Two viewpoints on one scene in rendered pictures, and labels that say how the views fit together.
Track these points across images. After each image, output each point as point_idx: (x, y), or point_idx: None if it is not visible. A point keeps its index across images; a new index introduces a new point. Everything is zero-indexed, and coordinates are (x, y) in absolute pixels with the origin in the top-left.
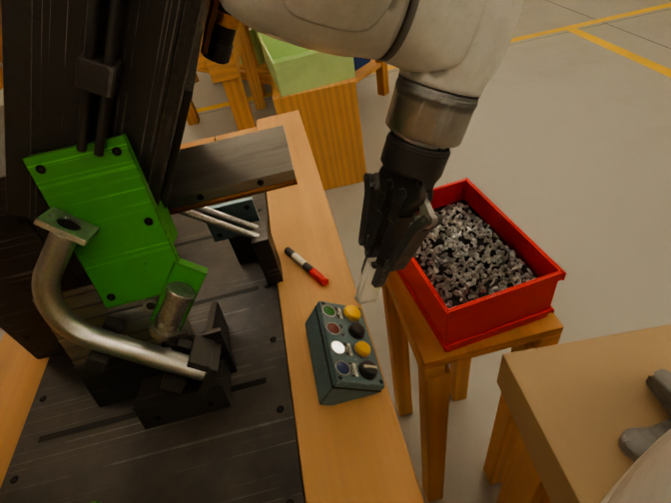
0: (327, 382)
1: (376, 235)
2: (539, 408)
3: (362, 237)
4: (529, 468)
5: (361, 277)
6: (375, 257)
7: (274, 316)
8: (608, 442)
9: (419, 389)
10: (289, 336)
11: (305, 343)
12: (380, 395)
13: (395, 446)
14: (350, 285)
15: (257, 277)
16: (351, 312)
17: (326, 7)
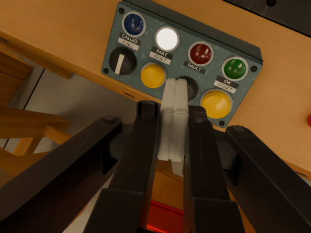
0: (139, 3)
1: (188, 154)
2: None
3: (239, 137)
4: (15, 165)
5: (183, 94)
6: (180, 135)
7: (308, 23)
8: None
9: (168, 166)
10: (258, 22)
11: (232, 33)
12: (101, 65)
13: (45, 39)
14: (277, 150)
15: None
16: (212, 101)
17: None
